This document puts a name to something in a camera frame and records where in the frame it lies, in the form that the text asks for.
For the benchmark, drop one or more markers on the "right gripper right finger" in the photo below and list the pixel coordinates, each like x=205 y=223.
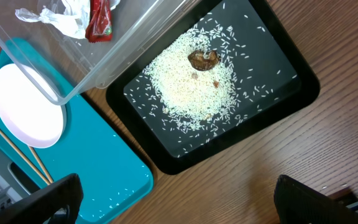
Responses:
x=297 y=203

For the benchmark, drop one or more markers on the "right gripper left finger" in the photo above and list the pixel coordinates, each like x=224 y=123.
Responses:
x=58 y=202

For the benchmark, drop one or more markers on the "wooden chopstick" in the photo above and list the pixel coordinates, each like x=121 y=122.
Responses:
x=24 y=157
x=39 y=161

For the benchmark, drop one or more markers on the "large white plate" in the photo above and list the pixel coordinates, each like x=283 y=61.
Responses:
x=26 y=112

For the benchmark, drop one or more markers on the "pile of white rice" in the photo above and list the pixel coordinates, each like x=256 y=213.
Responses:
x=187 y=108

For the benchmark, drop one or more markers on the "brown food piece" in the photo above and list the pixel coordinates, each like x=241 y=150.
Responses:
x=204 y=61

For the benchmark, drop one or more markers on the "red snack wrapper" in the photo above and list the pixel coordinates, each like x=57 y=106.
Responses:
x=100 y=25

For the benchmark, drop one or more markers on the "white tissue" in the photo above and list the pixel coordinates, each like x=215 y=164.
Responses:
x=72 y=23
x=113 y=4

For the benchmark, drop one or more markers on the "clear plastic waste bin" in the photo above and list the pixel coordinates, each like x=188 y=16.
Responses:
x=136 y=24

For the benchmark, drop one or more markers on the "teal plastic serving tray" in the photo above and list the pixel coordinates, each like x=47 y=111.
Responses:
x=112 y=176

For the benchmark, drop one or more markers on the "black rectangular tray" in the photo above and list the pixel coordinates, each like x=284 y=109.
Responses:
x=307 y=91

